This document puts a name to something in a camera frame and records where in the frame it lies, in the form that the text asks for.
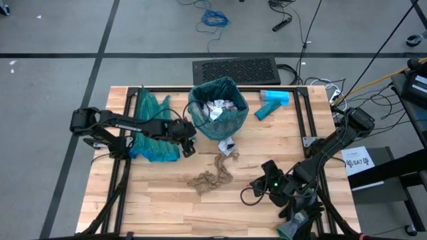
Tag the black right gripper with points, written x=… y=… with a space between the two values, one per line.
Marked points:
x=283 y=190

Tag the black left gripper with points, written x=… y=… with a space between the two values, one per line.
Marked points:
x=180 y=130

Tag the teal plastic trash bag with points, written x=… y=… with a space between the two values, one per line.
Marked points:
x=156 y=151
x=227 y=128

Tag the white packet with black square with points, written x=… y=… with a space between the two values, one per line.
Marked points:
x=225 y=146

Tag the long brown paper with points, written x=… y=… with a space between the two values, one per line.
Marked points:
x=207 y=182

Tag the white paper mask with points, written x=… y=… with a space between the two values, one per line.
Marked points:
x=213 y=111

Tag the teal and pink plastic wad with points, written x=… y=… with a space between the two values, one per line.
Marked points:
x=230 y=105

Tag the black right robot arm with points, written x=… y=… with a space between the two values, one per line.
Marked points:
x=330 y=148

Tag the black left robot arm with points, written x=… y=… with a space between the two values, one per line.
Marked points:
x=133 y=125

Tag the teal folded bag pack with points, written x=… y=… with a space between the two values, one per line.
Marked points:
x=267 y=111

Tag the pale blue bag roll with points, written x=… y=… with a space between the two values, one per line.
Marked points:
x=275 y=97

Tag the black perforated computer tower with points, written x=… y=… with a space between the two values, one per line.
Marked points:
x=233 y=71

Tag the white printed paper sheet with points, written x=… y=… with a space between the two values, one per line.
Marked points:
x=358 y=160

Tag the white power strip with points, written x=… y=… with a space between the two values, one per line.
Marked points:
x=334 y=96

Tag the dark grey side table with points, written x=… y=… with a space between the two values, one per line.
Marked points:
x=380 y=195

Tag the black power strip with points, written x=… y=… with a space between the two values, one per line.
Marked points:
x=282 y=24

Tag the black caster wheel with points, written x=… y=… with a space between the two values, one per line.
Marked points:
x=415 y=40
x=411 y=230

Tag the black equipment cart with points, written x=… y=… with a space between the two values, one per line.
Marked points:
x=410 y=116

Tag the black monitor device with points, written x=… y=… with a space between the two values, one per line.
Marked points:
x=417 y=86

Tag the dark stand foot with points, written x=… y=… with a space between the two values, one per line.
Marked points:
x=3 y=9

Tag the black aluminium table frame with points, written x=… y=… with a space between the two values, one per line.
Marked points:
x=180 y=89

